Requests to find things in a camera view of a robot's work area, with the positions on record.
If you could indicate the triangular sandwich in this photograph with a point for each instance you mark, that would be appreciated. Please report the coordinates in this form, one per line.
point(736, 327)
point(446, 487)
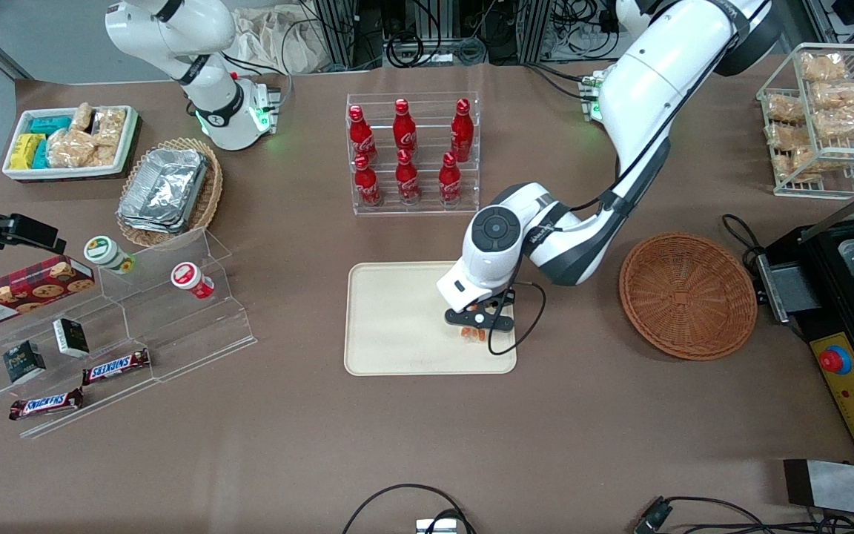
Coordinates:
point(471, 335)

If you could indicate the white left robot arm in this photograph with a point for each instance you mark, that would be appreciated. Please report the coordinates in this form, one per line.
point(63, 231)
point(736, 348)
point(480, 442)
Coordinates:
point(642, 74)

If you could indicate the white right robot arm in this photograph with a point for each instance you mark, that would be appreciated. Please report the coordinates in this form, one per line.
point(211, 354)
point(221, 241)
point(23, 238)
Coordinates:
point(212, 111)

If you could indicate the cream plastic tray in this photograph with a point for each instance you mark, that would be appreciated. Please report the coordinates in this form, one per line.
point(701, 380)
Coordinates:
point(397, 319)

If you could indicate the oval light wicker basket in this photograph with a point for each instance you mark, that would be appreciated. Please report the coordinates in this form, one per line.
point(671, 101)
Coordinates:
point(210, 193)

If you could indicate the round brown wicker basket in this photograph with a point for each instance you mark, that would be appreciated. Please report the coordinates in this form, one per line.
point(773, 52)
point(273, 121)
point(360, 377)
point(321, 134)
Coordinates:
point(686, 297)

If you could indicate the red tartan Walkers cookie box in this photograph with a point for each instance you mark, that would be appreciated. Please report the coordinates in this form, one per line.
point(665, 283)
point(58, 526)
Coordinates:
point(27, 289)

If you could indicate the green lidded sunflower cup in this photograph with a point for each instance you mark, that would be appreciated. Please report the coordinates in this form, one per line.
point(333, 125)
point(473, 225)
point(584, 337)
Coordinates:
point(104, 252)

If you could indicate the teal snack packet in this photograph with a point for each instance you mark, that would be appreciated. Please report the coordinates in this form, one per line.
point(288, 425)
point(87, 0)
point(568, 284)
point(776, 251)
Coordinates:
point(49, 124)
point(41, 156)

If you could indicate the yellow snack packet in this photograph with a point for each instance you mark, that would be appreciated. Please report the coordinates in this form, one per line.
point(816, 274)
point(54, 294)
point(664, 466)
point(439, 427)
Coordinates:
point(24, 150)

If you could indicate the clear bag rice crackers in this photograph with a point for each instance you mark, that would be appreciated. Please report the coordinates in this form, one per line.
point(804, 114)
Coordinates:
point(70, 148)
point(82, 117)
point(110, 126)
point(104, 156)

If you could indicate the red cola bottle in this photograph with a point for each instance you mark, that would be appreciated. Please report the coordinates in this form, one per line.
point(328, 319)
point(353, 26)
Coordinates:
point(462, 132)
point(404, 130)
point(368, 185)
point(359, 137)
point(407, 182)
point(450, 182)

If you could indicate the black box white label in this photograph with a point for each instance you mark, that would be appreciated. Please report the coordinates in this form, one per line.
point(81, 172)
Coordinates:
point(71, 337)

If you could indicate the black Face snack box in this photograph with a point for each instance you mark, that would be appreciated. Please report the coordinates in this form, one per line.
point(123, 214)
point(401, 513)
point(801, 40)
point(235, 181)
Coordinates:
point(24, 362)

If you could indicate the white rectangular snack bin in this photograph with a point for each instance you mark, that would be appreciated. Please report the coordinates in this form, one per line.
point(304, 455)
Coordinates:
point(130, 141)

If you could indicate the stacked aluminium foil trays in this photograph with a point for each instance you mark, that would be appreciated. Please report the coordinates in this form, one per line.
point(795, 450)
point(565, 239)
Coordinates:
point(164, 189)

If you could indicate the brown Snickers bar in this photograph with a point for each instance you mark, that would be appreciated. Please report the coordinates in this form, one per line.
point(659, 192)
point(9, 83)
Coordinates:
point(116, 366)
point(45, 404)

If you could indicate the red lidded cup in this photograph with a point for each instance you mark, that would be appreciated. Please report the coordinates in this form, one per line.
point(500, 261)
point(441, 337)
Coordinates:
point(188, 278)

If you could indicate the clear acrylic bottle rack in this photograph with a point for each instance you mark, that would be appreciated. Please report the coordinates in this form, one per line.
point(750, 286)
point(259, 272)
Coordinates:
point(427, 111)

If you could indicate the grey connector device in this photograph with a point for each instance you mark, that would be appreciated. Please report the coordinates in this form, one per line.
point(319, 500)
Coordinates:
point(436, 526)

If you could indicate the beige crumpled cloth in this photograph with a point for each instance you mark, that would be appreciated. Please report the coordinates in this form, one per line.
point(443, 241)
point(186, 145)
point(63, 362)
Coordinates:
point(271, 41)

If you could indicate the black machine yellow panel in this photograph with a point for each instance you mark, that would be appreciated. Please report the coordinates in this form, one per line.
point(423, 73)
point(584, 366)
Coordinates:
point(827, 326)

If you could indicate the clear bag fried snacks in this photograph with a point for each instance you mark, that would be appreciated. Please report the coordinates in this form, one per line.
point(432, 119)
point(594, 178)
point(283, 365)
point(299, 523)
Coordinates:
point(842, 95)
point(789, 137)
point(786, 107)
point(842, 124)
point(823, 67)
point(798, 165)

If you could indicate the red emergency stop button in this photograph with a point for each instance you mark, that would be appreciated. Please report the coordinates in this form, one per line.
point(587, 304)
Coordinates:
point(835, 360)

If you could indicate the grey flat plate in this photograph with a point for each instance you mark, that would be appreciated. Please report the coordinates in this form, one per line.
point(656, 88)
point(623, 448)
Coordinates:
point(842, 488)

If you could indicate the aluminium frame post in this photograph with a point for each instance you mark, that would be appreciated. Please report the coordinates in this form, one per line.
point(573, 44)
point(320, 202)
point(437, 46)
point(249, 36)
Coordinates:
point(338, 33)

